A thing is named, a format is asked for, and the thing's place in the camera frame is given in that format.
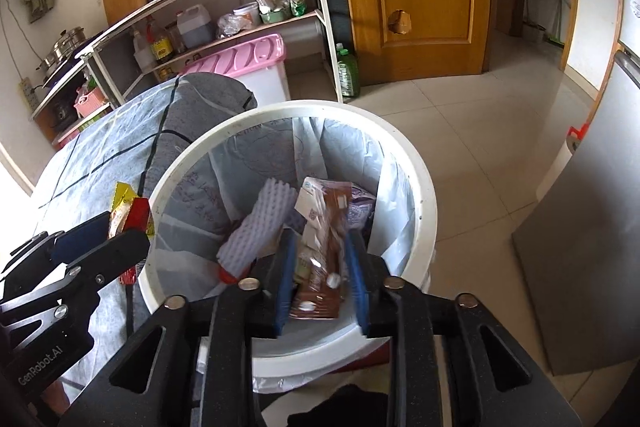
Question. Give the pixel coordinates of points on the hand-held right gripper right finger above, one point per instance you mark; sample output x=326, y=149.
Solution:
x=359, y=292

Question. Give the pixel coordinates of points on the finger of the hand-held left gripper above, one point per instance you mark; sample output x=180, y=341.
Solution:
x=80, y=237
x=115, y=252

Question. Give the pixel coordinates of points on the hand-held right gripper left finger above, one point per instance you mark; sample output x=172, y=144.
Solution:
x=284, y=277

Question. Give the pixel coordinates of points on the yellow red snack packet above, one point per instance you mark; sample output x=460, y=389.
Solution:
x=122, y=207

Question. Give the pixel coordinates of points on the white foam fruit net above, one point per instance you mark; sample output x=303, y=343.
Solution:
x=255, y=232

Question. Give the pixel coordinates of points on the purple white milk carton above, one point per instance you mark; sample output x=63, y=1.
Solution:
x=361, y=209

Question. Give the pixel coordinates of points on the white round trash bin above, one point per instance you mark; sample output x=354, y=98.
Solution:
x=425, y=217

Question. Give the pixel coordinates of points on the clear plastic bin liner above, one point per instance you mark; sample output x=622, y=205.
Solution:
x=225, y=167

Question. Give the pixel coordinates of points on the black kitchen appliance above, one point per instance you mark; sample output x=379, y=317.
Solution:
x=62, y=117

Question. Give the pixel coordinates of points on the pink woven basket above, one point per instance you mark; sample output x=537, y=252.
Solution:
x=90, y=104

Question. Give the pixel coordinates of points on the low white shelf unit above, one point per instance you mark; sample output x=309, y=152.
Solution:
x=60, y=88

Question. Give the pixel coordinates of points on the white power strip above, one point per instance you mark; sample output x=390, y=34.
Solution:
x=27, y=93

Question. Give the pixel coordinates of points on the black induction cooker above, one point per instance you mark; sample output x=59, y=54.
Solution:
x=62, y=76

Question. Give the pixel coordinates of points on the white plastic bottle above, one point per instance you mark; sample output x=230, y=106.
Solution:
x=142, y=54

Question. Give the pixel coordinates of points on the steel steamer pot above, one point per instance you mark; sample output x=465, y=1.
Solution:
x=67, y=42

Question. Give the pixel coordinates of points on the green drink bottle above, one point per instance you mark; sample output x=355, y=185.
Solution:
x=348, y=74

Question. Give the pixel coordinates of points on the dark glass jar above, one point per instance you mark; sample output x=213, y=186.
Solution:
x=176, y=41

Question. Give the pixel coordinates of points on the pink lid storage box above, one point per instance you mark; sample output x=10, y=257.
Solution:
x=240, y=52

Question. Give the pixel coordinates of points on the dark liquid plastic jug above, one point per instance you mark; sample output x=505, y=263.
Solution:
x=195, y=29

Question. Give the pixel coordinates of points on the grey refrigerator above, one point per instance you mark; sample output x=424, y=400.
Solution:
x=590, y=232

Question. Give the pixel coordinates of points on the tall white shelf unit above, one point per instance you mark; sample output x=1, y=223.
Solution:
x=327, y=32

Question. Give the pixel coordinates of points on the crumpled clear plastic bag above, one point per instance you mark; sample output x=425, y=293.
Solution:
x=230, y=27

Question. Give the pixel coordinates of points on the green plastic container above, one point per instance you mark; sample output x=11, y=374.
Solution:
x=274, y=16

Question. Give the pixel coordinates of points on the white round jar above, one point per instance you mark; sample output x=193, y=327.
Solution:
x=246, y=16

